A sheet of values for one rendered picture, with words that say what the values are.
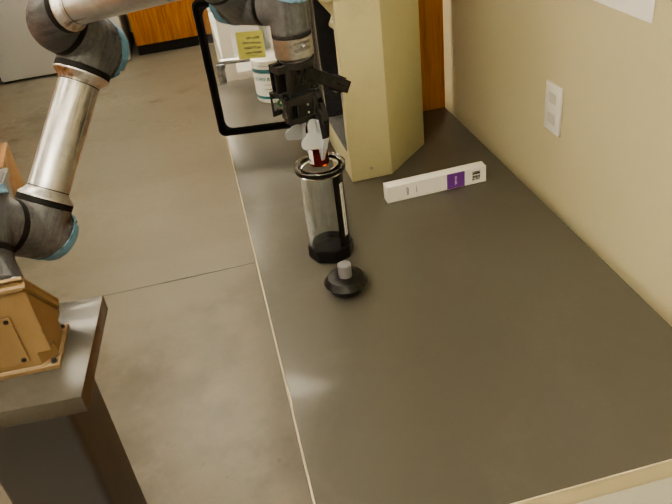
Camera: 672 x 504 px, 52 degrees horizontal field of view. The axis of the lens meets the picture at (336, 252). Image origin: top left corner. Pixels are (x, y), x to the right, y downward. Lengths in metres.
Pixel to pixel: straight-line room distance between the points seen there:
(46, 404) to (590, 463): 0.94
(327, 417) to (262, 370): 1.53
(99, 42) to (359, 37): 0.59
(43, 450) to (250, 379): 1.25
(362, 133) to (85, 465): 1.01
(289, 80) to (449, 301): 0.53
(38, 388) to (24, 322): 0.13
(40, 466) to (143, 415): 1.11
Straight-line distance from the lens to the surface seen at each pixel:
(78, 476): 1.62
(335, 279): 1.41
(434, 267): 1.48
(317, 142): 1.39
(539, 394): 1.21
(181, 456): 2.49
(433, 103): 2.25
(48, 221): 1.54
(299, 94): 1.35
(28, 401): 1.41
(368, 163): 1.83
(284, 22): 1.30
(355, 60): 1.72
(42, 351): 1.43
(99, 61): 1.57
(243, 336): 2.87
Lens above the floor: 1.80
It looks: 33 degrees down
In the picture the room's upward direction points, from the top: 8 degrees counter-clockwise
